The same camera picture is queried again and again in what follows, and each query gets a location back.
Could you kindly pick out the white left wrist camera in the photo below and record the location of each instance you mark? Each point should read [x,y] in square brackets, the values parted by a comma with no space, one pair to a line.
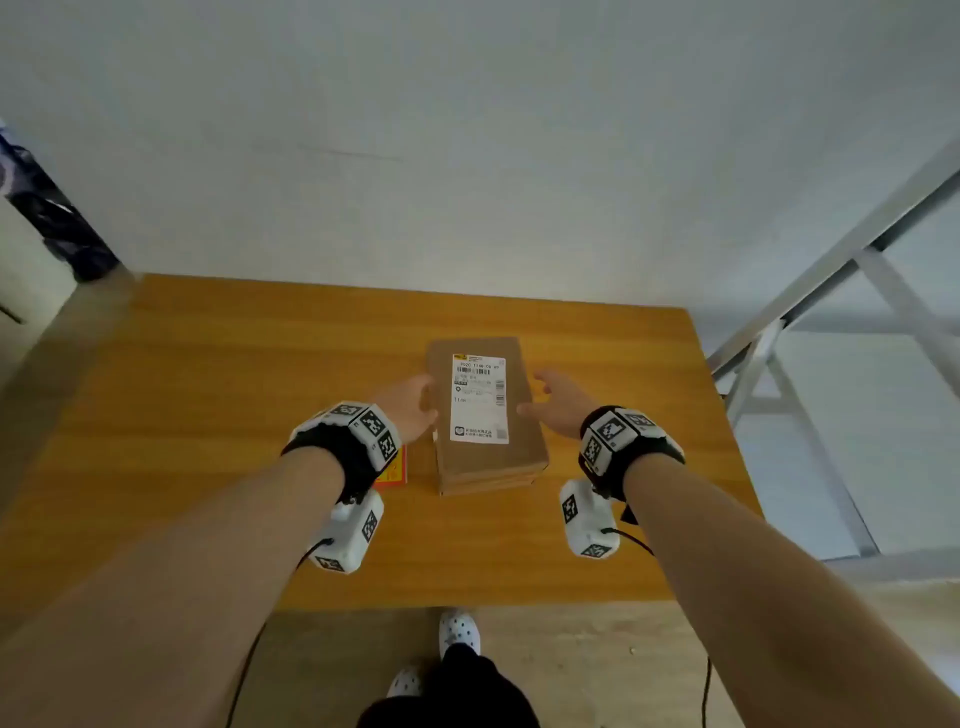
[349,536]

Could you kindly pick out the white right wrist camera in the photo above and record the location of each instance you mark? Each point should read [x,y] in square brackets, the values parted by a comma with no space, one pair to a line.
[589,521]

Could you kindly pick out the white clog shoe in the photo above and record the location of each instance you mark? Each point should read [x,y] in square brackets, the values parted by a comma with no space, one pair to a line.
[459,631]
[405,682]

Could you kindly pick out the person's right forearm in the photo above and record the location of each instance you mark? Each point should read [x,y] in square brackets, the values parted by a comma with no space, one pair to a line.
[750,600]

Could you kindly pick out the white metal frame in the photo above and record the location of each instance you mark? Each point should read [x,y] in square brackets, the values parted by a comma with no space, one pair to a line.
[825,259]

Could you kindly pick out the white cabinet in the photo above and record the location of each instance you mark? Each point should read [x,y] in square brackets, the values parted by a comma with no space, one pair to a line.
[30,285]

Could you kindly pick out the person's right hand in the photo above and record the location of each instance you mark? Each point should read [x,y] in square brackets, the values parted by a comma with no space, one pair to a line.
[566,405]

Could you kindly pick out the brown cardboard box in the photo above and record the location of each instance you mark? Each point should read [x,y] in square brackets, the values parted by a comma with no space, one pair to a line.
[487,461]

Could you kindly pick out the person's left hand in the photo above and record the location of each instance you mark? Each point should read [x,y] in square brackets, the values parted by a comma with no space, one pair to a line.
[409,409]

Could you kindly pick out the dark clothes pile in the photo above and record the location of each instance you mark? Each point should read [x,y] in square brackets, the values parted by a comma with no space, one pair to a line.
[64,225]

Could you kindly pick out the person's left forearm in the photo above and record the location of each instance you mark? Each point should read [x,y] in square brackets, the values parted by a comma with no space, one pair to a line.
[187,585]

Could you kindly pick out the black left wrist marker band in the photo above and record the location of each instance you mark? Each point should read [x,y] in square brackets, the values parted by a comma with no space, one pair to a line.
[341,442]

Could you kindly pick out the person's black trousers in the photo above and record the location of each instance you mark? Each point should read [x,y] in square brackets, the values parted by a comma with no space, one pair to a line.
[457,697]

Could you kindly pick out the black right wrist marker band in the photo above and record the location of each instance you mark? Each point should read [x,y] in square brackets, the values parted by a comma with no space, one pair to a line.
[626,442]

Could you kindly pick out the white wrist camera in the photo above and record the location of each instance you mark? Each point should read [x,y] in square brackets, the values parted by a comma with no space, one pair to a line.
[589,521]
[349,536]

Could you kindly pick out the stack of fragile sticker sheets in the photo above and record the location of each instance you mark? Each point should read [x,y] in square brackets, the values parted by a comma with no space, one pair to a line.
[390,472]

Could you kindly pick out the black wrist marker band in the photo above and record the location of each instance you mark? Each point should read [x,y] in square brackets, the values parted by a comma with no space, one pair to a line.
[341,442]
[626,442]

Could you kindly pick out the white shipping label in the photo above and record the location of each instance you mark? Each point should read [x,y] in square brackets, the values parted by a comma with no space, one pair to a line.
[480,401]

